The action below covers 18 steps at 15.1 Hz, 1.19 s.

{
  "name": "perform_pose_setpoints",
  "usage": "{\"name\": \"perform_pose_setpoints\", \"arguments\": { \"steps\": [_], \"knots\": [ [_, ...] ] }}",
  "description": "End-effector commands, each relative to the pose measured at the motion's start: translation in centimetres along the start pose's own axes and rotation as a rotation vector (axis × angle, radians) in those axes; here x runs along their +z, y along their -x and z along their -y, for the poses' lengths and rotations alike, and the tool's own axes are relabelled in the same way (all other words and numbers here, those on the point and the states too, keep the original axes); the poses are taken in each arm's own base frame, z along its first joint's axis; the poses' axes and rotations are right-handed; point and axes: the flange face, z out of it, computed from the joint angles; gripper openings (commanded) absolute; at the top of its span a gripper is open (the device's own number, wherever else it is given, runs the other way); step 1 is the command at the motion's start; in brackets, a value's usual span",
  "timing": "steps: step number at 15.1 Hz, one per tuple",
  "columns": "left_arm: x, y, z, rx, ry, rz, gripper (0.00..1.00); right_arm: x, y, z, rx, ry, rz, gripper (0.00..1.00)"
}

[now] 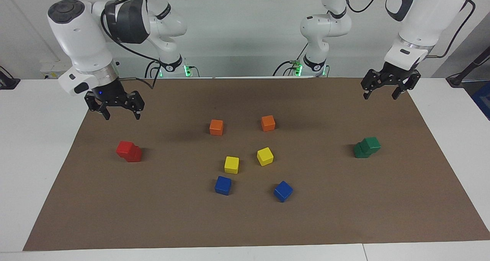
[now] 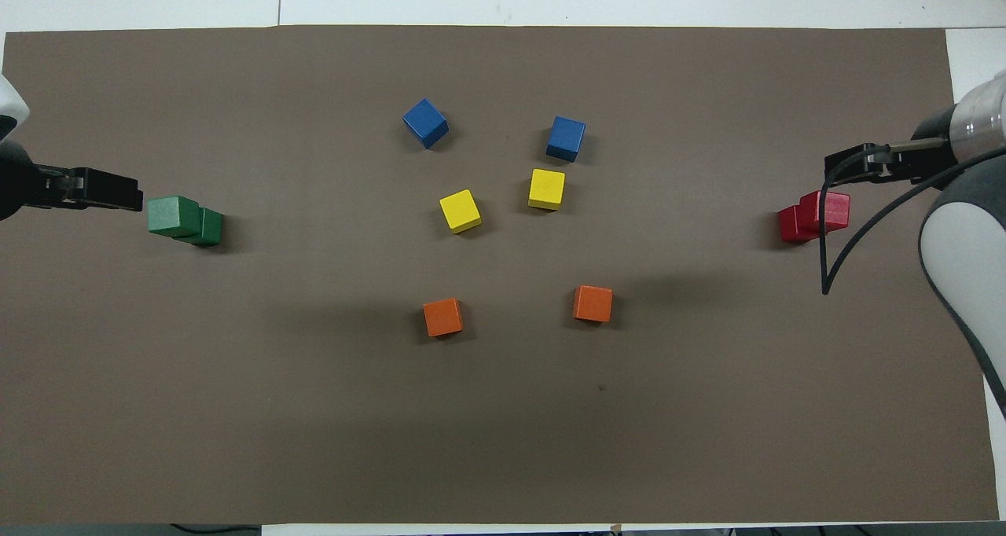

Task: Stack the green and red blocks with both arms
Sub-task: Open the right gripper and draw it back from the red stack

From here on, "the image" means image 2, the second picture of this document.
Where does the blue wooden cube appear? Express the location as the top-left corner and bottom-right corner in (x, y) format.
(546, 116), (587, 163)
(402, 98), (450, 149)

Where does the red wooden cube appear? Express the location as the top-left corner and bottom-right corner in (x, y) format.
(799, 190), (852, 233)
(778, 204), (823, 245)

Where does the orange wooden cube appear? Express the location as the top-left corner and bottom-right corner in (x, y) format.
(422, 297), (464, 338)
(572, 285), (614, 324)

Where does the yellow wooden cube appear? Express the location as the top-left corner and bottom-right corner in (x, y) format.
(439, 189), (483, 234)
(527, 168), (567, 211)

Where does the black cable off table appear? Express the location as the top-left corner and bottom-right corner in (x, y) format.
(169, 523), (262, 536)

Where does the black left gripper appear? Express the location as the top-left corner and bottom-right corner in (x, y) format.
(0, 138), (145, 223)

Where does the green wooden cube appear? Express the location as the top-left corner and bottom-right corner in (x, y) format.
(146, 195), (202, 239)
(174, 207), (225, 248)

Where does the brown table mat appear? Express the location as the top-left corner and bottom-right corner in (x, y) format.
(0, 24), (1000, 527)

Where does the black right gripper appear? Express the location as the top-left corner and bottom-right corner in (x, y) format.
(824, 138), (956, 188)

